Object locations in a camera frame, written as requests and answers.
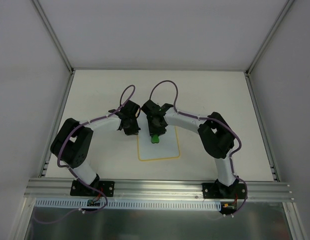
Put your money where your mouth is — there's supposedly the green whiteboard eraser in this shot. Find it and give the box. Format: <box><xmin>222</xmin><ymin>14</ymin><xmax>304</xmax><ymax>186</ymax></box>
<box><xmin>151</xmin><ymin>134</ymin><xmax>160</xmax><ymax>144</ymax></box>

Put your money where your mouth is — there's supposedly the yellow framed small whiteboard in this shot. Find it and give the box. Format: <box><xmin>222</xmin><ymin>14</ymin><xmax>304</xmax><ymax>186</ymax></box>
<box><xmin>137</xmin><ymin>123</ymin><xmax>181</xmax><ymax>162</ymax></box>

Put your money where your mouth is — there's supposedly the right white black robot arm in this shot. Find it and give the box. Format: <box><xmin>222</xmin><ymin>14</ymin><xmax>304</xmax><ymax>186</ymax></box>
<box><xmin>141</xmin><ymin>99</ymin><xmax>239</xmax><ymax>199</ymax></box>

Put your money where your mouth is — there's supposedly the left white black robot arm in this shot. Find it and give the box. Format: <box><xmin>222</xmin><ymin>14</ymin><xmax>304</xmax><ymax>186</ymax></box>
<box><xmin>50</xmin><ymin>100</ymin><xmax>141</xmax><ymax>196</ymax></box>

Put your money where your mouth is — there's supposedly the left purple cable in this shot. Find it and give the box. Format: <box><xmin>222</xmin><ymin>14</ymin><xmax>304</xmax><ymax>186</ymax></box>
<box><xmin>32</xmin><ymin>84</ymin><xmax>136</xmax><ymax>225</ymax></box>

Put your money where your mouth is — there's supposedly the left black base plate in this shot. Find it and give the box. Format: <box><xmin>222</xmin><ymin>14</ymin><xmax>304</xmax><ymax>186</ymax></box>
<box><xmin>69</xmin><ymin>180</ymin><xmax>115</xmax><ymax>197</ymax></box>

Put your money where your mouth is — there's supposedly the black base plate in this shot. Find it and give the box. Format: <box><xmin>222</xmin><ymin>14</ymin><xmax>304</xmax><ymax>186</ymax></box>
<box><xmin>201</xmin><ymin>182</ymin><xmax>247</xmax><ymax>200</ymax></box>
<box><xmin>69</xmin><ymin>180</ymin><xmax>115</xmax><ymax>197</ymax></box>

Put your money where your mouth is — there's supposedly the left aluminium frame post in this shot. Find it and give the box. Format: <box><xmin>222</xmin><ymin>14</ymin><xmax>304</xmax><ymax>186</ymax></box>
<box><xmin>30</xmin><ymin>0</ymin><xmax>74</xmax><ymax>178</ymax></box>

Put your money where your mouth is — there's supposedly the aluminium frame post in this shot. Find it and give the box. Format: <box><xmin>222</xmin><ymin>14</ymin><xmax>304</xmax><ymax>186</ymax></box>
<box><xmin>30</xmin><ymin>0</ymin><xmax>74</xmax><ymax>178</ymax></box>
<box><xmin>244</xmin><ymin>0</ymin><xmax>296</xmax><ymax>182</ymax></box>

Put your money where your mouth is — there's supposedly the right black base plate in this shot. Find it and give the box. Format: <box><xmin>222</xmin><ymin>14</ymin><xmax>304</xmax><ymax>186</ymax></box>
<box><xmin>201</xmin><ymin>182</ymin><xmax>247</xmax><ymax>200</ymax></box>

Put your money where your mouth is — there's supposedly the aluminium mounting rail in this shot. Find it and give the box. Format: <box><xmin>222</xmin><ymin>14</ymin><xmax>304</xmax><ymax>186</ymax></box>
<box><xmin>24</xmin><ymin>178</ymin><xmax>295</xmax><ymax>202</ymax></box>

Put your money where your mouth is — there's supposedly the white slotted cable duct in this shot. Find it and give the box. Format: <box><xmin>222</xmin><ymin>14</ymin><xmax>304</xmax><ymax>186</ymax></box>
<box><xmin>34</xmin><ymin>198</ymin><xmax>222</xmax><ymax>212</ymax></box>

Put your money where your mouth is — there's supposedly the right aluminium frame post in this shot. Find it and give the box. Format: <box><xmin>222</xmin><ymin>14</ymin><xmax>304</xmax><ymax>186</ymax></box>
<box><xmin>244</xmin><ymin>0</ymin><xmax>296</xmax><ymax>182</ymax></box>

